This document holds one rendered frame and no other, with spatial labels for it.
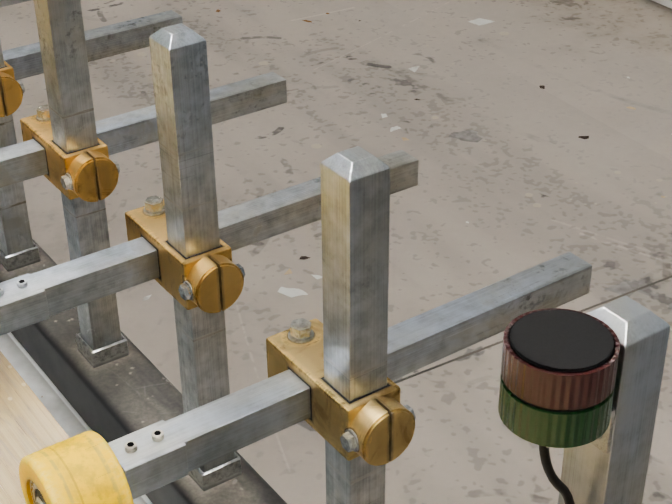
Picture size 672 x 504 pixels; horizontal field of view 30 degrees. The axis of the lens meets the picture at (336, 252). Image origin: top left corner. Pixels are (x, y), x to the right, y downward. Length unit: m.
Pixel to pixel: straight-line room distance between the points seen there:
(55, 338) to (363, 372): 0.65
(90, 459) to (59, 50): 0.51
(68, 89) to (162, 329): 1.49
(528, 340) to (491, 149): 2.80
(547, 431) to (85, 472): 0.36
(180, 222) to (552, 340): 0.52
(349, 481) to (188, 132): 0.32
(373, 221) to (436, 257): 2.08
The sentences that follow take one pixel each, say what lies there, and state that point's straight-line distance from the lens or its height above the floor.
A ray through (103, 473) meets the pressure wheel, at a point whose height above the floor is 0.97.
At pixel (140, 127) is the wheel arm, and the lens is 1.40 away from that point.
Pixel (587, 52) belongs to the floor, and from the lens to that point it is 4.11.
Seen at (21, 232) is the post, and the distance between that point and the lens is 1.64.
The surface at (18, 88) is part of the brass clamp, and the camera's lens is 1.53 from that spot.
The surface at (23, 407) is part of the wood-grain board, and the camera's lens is 1.09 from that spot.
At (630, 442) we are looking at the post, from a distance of 0.73.
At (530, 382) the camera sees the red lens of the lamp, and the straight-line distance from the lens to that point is 0.65.
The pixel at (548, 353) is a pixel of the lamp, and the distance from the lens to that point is 0.65.
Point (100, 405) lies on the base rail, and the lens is 1.42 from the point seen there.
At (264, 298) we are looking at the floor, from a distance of 2.81.
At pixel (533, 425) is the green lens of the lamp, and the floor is 1.14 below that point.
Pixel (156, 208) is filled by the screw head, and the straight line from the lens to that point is 1.19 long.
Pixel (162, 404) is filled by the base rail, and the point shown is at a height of 0.70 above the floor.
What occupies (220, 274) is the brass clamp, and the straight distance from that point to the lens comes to 1.11.
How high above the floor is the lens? 1.56
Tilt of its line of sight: 32 degrees down
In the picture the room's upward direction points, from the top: 1 degrees counter-clockwise
